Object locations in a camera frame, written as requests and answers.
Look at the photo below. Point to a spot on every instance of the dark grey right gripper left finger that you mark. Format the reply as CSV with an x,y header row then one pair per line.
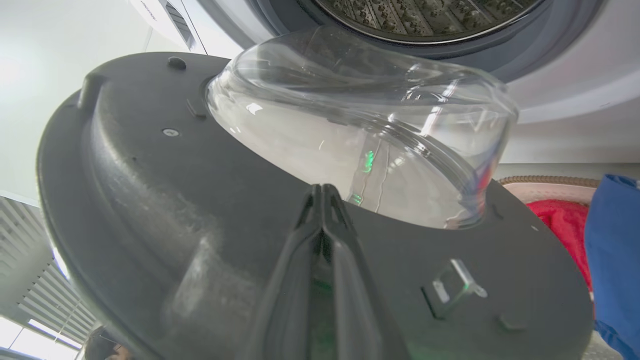
x,y
285,300

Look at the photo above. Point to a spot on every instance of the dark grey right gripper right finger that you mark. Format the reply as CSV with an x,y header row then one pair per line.
x,y
360,300

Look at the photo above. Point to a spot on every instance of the grey washing machine door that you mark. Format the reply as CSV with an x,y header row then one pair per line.
x,y
175,200

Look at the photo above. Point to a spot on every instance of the steel washing machine drum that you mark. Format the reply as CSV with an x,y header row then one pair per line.
x,y
425,17

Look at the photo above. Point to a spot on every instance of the white washing machine body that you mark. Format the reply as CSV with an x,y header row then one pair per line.
x,y
565,90

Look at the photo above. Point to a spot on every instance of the dark-haired person head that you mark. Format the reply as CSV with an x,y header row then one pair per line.
x,y
102,345

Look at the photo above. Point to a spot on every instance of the red garment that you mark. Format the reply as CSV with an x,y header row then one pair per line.
x,y
565,227

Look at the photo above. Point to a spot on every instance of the woven laundry basket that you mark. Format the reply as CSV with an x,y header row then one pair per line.
x,y
550,186

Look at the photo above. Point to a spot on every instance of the blue garment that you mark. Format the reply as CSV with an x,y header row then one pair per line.
x,y
615,260

